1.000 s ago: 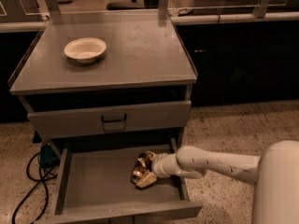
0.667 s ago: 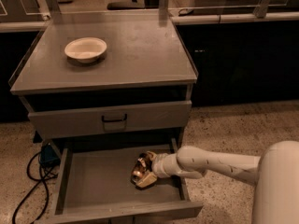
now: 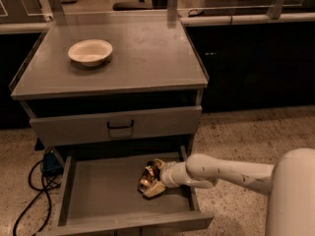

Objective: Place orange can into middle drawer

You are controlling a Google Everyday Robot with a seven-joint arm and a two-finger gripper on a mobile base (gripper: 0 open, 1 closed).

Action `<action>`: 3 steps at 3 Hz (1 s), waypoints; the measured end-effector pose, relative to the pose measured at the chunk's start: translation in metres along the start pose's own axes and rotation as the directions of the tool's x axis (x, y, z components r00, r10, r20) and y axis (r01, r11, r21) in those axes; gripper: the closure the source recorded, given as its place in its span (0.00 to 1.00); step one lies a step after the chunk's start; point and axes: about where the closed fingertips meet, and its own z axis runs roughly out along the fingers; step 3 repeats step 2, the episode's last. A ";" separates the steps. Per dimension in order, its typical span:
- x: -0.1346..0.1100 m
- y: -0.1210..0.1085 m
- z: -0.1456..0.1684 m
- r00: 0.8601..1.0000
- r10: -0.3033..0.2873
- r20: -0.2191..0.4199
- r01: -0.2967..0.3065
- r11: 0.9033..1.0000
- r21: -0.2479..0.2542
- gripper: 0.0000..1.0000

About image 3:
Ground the black floor cable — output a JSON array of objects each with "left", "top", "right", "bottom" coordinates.
[{"left": 12, "top": 159, "right": 62, "bottom": 236}]

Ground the grey drawer cabinet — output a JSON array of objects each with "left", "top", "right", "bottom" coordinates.
[{"left": 12, "top": 11, "right": 208, "bottom": 156}]

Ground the grey top drawer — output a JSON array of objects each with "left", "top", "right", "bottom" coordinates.
[{"left": 31, "top": 106, "right": 202, "bottom": 147}]

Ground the blue power box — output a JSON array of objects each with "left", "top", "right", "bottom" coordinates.
[{"left": 40, "top": 152, "right": 64, "bottom": 176}]

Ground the white bowl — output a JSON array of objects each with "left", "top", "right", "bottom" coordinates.
[{"left": 68, "top": 39, "right": 113, "bottom": 67}]

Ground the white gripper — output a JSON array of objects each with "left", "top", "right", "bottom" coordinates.
[{"left": 143, "top": 159, "right": 189, "bottom": 198}]

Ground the crushed orange can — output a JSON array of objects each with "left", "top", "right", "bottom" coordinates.
[{"left": 138, "top": 162, "right": 159, "bottom": 193}]

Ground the black drawer handle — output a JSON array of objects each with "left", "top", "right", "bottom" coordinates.
[{"left": 106, "top": 120, "right": 134, "bottom": 130}]

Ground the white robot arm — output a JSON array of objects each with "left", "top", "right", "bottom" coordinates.
[{"left": 138, "top": 148, "right": 315, "bottom": 236}]

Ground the open grey middle drawer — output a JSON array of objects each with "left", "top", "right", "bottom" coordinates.
[{"left": 38, "top": 149, "right": 214, "bottom": 236}]

